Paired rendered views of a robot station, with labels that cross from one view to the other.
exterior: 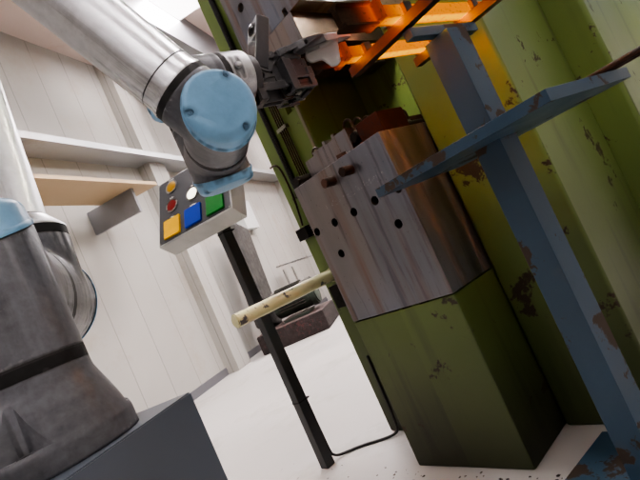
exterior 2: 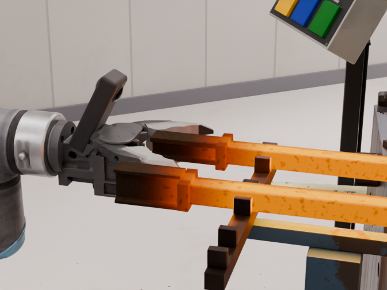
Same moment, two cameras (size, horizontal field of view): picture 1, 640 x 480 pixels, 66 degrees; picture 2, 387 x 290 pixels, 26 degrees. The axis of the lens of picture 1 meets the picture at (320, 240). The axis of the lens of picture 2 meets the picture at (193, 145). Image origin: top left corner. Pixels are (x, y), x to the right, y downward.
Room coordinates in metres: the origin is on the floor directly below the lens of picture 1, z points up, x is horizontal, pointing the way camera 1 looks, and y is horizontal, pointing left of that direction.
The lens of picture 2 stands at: (0.29, -0.93, 1.45)
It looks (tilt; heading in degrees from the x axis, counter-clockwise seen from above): 22 degrees down; 51
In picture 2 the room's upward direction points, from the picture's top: straight up
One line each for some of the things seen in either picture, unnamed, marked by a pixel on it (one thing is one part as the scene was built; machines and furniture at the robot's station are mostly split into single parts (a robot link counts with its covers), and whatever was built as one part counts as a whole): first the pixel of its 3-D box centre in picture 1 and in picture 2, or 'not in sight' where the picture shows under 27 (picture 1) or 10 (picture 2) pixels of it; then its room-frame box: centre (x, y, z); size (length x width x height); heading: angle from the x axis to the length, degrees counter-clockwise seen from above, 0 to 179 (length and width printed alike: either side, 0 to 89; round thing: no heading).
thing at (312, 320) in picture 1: (274, 273); not in sight; (5.87, 0.66, 0.79); 0.97 x 0.93 x 1.58; 74
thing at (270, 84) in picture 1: (275, 77); (101, 155); (0.85, -0.05, 1.00); 0.12 x 0.08 x 0.09; 125
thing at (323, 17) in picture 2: (215, 203); (326, 19); (1.64, 0.27, 1.01); 0.07 x 0.05 x 0.07; 67
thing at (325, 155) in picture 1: (370, 144); not in sight; (1.58, -0.28, 0.96); 0.42 x 0.20 x 0.09; 132
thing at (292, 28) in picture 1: (325, 46); not in sight; (1.58, -0.28, 1.32); 0.42 x 0.20 x 0.10; 132
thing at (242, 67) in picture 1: (234, 78); (44, 145); (0.80, 0.02, 1.01); 0.10 x 0.05 x 0.09; 35
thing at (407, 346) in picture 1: (482, 345); not in sight; (1.55, -0.32, 0.23); 0.56 x 0.38 x 0.47; 132
